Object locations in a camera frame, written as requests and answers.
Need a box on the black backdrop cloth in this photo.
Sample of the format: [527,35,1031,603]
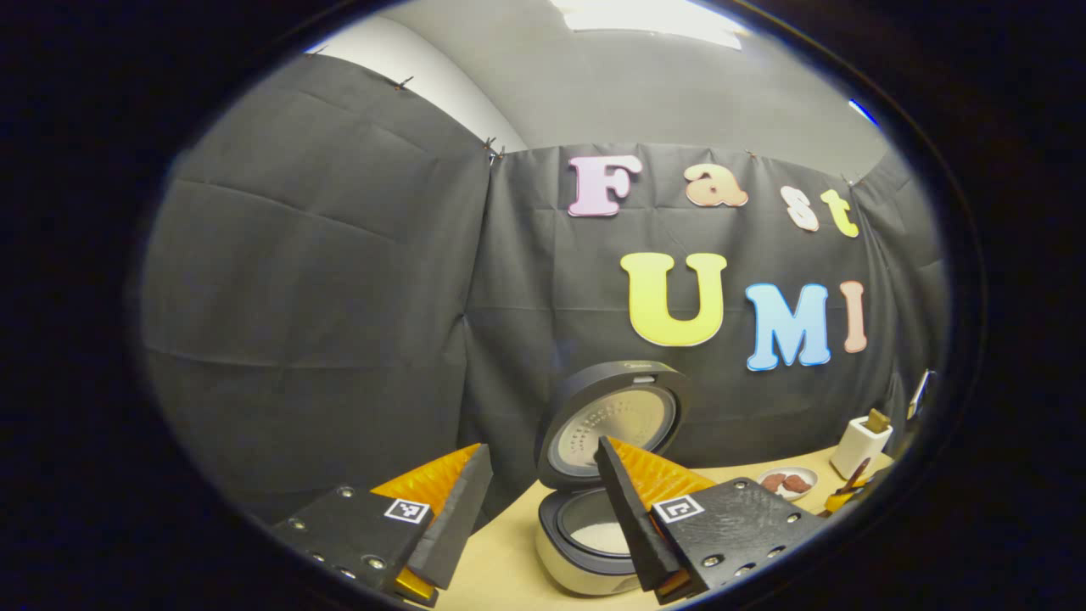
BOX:
[140,53,947,527]

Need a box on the white rice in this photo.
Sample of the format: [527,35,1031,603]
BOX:
[568,519,633,557]

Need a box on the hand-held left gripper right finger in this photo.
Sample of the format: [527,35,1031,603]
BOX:
[594,436,828,605]

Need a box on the round white plate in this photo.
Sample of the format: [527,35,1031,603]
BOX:
[758,466,820,502]

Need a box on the dark grey rice cooker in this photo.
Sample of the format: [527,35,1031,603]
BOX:
[535,360,692,597]

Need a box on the brown wooden spoon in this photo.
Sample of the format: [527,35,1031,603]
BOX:
[836,457,873,497]

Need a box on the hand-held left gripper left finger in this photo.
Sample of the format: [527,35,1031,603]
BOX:
[271,442,495,608]

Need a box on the large ceiling light panel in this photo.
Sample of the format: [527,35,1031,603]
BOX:
[551,0,752,48]

